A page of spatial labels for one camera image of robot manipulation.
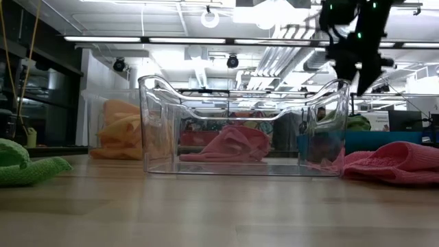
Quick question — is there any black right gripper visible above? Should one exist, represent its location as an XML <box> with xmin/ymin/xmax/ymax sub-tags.
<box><xmin>324</xmin><ymin>19</ymin><xmax>396</xmax><ymax>97</ymax></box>

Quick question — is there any pink microfiber towel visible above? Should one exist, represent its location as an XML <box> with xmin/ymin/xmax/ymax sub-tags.
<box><xmin>178</xmin><ymin>124</ymin><xmax>272</xmax><ymax>163</ymax></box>
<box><xmin>337</xmin><ymin>141</ymin><xmax>439</xmax><ymax>187</ymax></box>

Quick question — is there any orange microfiber towel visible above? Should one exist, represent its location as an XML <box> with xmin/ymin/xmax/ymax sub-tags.
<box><xmin>89</xmin><ymin>99</ymin><xmax>143</xmax><ymax>161</ymax></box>

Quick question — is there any small green microfiber towel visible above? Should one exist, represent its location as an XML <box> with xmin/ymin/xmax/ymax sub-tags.
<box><xmin>0</xmin><ymin>137</ymin><xmax>73</xmax><ymax>188</ymax></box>

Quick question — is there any green fabric bundle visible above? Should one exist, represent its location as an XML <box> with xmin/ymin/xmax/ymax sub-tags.
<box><xmin>345</xmin><ymin>114</ymin><xmax>372</xmax><ymax>132</ymax></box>

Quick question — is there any black computer monitor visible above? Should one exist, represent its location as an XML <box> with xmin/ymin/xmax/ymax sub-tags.
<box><xmin>388</xmin><ymin>110</ymin><xmax>424</xmax><ymax>132</ymax></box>

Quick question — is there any blue storage bin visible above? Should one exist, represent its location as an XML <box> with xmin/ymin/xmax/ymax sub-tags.
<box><xmin>296</xmin><ymin>130</ymin><xmax>424</xmax><ymax>156</ymax></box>

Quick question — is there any low clear plastic basket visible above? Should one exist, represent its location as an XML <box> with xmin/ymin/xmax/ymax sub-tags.
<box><xmin>137</xmin><ymin>74</ymin><xmax>352</xmax><ymax>178</ymax></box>

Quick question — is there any clear labelled storage bin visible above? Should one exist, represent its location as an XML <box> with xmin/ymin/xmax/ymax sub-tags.
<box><xmin>81</xmin><ymin>89</ymin><xmax>145</xmax><ymax>161</ymax></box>

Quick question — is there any dark shelving unit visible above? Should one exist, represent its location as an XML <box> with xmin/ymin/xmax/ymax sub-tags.
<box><xmin>0</xmin><ymin>0</ymin><xmax>84</xmax><ymax>149</ymax></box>

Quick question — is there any lime green bottle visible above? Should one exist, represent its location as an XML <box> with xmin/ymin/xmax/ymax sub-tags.
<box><xmin>26</xmin><ymin>127</ymin><xmax>38</xmax><ymax>149</ymax></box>

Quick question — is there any white ring fixture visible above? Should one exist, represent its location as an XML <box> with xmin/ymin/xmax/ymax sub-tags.
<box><xmin>200</xmin><ymin>9</ymin><xmax>220</xmax><ymax>30</ymax></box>

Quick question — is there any black frame bar with lights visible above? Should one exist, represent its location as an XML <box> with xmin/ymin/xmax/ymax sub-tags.
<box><xmin>61</xmin><ymin>34</ymin><xmax>439</xmax><ymax>49</ymax></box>

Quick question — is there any yellow cable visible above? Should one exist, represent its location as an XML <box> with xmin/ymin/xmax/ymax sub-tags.
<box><xmin>0</xmin><ymin>0</ymin><xmax>20</xmax><ymax>138</ymax></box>
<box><xmin>17</xmin><ymin>0</ymin><xmax>43</xmax><ymax>128</ymax></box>

